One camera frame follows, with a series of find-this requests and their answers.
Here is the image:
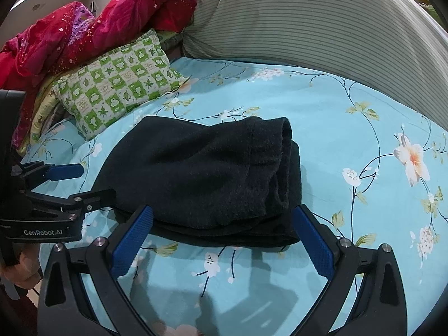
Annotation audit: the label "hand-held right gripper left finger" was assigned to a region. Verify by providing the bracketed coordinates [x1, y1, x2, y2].
[37, 205, 155, 336]

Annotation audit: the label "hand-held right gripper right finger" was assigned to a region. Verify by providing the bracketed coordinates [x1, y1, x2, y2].
[292, 204, 409, 336]

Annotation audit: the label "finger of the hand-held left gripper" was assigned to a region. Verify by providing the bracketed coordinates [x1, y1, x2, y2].
[29, 188, 117, 220]
[19, 161, 85, 192]

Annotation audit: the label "black pants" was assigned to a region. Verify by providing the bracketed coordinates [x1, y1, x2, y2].
[92, 115, 303, 249]

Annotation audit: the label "person's left hand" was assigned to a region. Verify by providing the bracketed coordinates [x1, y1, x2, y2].
[0, 243, 43, 286]

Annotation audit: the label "pale yellow printed pillow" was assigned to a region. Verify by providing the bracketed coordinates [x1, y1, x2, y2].
[30, 77, 71, 144]

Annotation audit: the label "person's dark red clothing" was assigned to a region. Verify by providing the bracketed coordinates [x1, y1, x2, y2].
[7, 287, 39, 326]

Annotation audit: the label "green checked pillow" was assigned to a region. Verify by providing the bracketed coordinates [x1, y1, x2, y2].
[52, 28, 191, 141]

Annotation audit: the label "blue floral bed sheet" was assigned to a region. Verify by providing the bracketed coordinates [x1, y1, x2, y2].
[21, 56, 448, 336]

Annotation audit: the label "red patterned quilt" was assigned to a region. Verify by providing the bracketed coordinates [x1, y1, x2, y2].
[0, 0, 202, 148]

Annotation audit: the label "grey striped pillow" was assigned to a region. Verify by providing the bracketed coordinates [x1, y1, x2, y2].
[182, 0, 448, 130]

